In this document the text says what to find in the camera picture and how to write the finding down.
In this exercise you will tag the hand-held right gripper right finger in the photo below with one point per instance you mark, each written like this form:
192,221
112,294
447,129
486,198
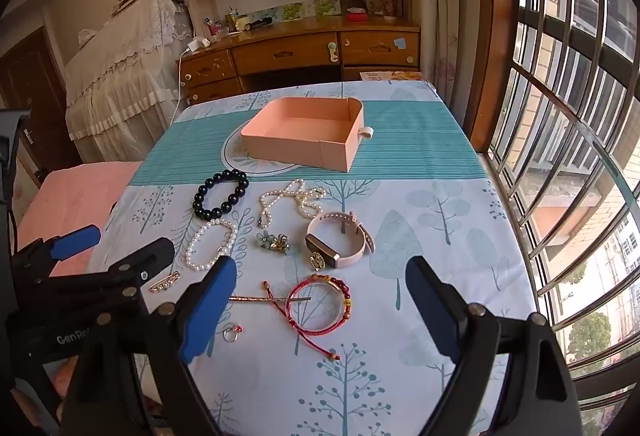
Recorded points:
430,311

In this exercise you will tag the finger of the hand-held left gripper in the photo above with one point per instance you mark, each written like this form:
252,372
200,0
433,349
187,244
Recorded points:
75,241
145,258

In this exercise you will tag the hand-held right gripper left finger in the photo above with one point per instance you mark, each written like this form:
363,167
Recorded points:
210,311

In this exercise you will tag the gold rhinestone hair clip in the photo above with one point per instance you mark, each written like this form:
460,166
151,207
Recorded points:
165,283

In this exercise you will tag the small gold charm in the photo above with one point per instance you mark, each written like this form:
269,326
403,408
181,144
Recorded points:
317,262

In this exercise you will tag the pink cardboard drawer box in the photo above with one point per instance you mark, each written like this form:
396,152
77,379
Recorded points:
300,151

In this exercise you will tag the pink blanket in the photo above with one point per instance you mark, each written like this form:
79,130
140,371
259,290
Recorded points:
70,196

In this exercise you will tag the small metal brooch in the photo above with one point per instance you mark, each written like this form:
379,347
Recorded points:
272,242

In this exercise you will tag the round white leaf print mat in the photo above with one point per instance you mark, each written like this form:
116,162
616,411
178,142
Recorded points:
235,156

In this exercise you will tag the tree print tablecloth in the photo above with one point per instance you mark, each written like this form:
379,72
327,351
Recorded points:
400,156

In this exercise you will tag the dark wooden door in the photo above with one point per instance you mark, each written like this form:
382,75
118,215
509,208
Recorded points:
30,86

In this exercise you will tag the white lace furniture cover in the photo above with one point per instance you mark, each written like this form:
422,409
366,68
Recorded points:
125,76

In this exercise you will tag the white charger plug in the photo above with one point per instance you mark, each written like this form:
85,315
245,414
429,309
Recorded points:
197,46

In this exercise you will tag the orange snack box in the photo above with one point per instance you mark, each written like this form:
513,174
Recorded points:
390,76

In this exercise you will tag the wooden desk with drawers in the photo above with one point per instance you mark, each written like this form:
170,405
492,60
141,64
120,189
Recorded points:
280,58

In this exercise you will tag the window with metal grille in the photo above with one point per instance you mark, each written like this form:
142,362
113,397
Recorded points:
575,116

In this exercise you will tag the pen holder with pens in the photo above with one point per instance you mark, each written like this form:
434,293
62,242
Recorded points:
234,22

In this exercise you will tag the black flashlight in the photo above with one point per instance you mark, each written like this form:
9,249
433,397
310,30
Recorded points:
259,22

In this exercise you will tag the blue square sticker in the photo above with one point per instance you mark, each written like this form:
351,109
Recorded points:
400,45

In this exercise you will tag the green drawer safety lock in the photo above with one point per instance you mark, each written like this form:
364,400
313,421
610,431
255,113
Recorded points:
333,52

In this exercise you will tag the pale floral curtain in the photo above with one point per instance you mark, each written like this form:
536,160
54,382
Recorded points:
445,16

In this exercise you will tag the row of green picture cards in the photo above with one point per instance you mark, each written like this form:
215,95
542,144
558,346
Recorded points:
305,9

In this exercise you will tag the flat red box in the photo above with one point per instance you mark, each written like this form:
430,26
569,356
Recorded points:
356,17

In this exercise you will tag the red and white paper cup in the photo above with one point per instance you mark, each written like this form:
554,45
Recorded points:
390,3

